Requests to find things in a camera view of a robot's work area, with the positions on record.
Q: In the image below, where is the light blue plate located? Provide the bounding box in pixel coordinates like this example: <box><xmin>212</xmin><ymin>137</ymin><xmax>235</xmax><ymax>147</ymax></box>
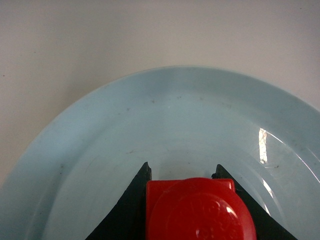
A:
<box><xmin>0</xmin><ymin>67</ymin><xmax>320</xmax><ymax>240</ymax></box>

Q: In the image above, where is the red toy block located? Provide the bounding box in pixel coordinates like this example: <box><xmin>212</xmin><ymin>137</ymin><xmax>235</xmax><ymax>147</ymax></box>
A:
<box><xmin>145</xmin><ymin>177</ymin><xmax>257</xmax><ymax>240</ymax></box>

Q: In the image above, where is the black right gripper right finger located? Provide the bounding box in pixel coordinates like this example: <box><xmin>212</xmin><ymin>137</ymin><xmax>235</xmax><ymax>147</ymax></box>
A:
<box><xmin>211</xmin><ymin>164</ymin><xmax>297</xmax><ymax>240</ymax></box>

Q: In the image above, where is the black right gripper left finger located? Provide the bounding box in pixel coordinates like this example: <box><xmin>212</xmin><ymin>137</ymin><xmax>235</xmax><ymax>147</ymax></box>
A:
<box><xmin>86</xmin><ymin>162</ymin><xmax>152</xmax><ymax>240</ymax></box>

